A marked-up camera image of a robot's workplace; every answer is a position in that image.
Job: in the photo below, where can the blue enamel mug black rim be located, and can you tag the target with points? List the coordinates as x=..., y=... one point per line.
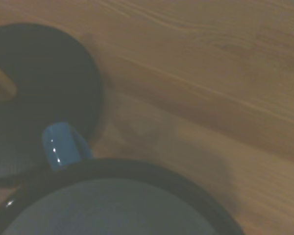
x=61, y=144

